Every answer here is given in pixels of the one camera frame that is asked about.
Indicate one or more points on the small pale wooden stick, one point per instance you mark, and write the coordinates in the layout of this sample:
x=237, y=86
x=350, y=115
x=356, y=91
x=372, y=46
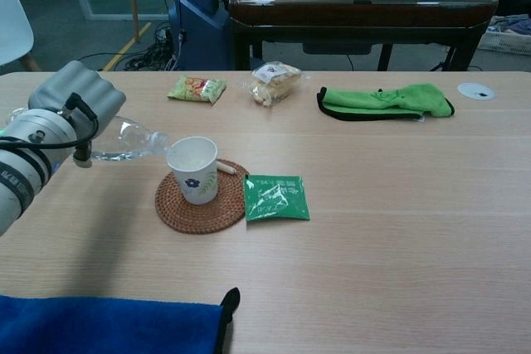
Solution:
x=226, y=167

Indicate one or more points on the white paper cup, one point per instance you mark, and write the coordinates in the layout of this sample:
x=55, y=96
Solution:
x=195, y=188

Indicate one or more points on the green microfiber cloth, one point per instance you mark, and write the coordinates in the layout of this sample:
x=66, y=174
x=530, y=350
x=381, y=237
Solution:
x=373, y=103

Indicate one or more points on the brown woven round coaster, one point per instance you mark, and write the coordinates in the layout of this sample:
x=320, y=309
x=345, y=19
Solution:
x=199, y=219

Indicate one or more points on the clear plastic bottle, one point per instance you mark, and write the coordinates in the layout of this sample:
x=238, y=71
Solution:
x=137, y=138

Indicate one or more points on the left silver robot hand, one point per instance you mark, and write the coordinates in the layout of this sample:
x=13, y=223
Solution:
x=83, y=82

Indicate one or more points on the white plastic basket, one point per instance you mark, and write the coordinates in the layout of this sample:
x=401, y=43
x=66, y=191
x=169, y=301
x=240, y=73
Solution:
x=504, y=43

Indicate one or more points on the clear bag of bread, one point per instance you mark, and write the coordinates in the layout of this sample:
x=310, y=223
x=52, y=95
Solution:
x=274, y=84

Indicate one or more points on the blue microfiber cloth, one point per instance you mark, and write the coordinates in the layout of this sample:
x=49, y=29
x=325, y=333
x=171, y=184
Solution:
x=103, y=325

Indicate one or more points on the blue machine base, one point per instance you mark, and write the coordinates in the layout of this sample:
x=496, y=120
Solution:
x=199, y=30

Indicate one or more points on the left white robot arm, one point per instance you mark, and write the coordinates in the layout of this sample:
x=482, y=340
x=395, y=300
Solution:
x=25, y=163

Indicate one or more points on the green snack packet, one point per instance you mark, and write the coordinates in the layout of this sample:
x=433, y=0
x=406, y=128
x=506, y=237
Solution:
x=195, y=88

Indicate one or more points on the green tea sachet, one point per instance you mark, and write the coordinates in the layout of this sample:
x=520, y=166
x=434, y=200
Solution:
x=276, y=200

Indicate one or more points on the white chair with wooden legs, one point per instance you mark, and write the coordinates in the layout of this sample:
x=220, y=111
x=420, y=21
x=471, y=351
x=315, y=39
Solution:
x=10, y=26

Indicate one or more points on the brown mahjong table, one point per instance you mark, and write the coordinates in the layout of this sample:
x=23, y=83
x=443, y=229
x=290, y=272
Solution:
x=357, y=14

